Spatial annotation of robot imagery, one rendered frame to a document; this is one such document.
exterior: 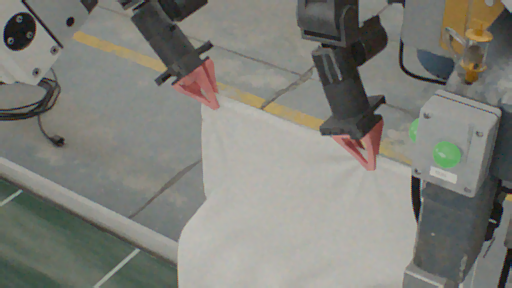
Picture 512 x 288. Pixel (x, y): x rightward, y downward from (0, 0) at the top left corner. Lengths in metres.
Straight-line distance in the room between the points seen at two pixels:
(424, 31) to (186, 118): 1.99
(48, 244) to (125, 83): 1.47
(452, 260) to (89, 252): 1.24
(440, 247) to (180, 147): 2.13
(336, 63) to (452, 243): 0.31
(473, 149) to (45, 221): 1.51
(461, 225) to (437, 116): 0.18
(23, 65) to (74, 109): 2.55
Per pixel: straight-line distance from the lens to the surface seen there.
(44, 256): 2.04
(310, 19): 1.07
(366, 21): 1.13
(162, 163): 2.92
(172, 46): 1.26
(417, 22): 1.28
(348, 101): 1.10
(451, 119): 0.80
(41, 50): 0.74
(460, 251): 0.95
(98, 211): 2.09
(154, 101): 3.28
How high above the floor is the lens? 1.76
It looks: 33 degrees down
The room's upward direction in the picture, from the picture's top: 4 degrees clockwise
